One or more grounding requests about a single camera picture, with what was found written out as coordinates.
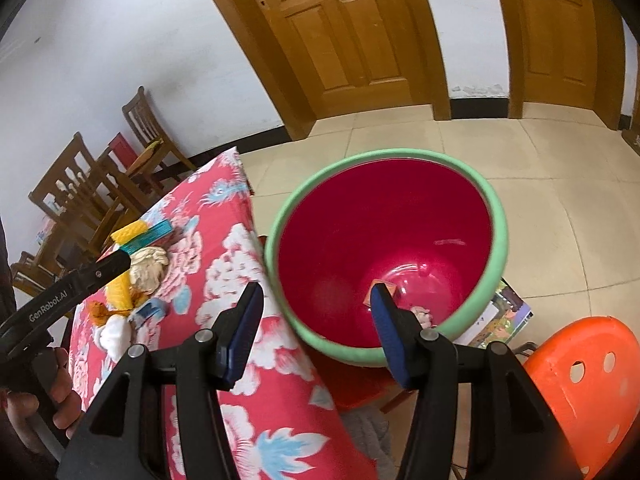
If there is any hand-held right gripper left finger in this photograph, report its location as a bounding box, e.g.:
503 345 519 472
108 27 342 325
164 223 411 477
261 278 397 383
55 281 266 480

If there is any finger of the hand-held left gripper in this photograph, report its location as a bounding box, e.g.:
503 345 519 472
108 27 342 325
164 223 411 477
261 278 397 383
67 249 133 302

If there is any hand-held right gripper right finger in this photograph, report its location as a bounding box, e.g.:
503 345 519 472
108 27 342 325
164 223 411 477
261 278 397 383
369 283 586 480

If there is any beige paper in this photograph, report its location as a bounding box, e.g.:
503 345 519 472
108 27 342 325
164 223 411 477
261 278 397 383
127 246 169 293

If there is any yellow ridged wrapper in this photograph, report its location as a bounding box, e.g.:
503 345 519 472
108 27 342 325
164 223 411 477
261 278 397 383
105 280 136 311
111 223 151 247

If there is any red bucket with green rim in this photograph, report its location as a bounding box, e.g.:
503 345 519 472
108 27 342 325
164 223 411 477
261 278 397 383
264 148 509 367

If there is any person's left hand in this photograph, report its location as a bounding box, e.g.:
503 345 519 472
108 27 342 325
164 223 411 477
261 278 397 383
0 348 84 437

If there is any wooden slat-back chair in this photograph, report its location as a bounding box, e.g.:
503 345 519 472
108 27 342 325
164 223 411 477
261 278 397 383
10 250 76 311
121 86 198 186
28 132 151 256

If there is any orange snack wrapper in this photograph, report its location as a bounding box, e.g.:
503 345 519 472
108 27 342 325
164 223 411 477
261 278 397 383
87 300 123 328

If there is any small orange box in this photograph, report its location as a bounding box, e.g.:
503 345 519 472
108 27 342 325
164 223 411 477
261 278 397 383
362 280 398 308

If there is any red plastic stool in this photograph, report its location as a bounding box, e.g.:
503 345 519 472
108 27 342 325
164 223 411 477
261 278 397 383
320 345 416 413

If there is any teal and white cardboard box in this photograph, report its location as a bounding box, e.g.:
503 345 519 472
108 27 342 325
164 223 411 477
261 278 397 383
122 220 172 256

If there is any grey cloth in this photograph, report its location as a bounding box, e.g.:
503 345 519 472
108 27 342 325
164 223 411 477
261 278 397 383
342 407 396 480

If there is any red floral tablecloth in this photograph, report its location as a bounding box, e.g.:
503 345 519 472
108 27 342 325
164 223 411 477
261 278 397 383
67 146 378 480

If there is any colourful picture book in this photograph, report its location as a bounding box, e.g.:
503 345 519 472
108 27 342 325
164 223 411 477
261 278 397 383
452 279 535 350

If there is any yellow seat cushion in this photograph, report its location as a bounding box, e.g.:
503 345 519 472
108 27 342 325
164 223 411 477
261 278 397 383
131 140 163 171

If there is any red box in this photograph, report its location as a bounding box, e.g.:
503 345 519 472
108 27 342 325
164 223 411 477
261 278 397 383
107 132 138 166

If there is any orange plastic stool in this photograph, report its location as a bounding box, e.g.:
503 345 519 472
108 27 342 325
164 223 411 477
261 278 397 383
520 316 640 480

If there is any wooden panel door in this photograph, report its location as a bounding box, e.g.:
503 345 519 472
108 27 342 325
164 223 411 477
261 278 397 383
189 0 451 141
489 0 626 128

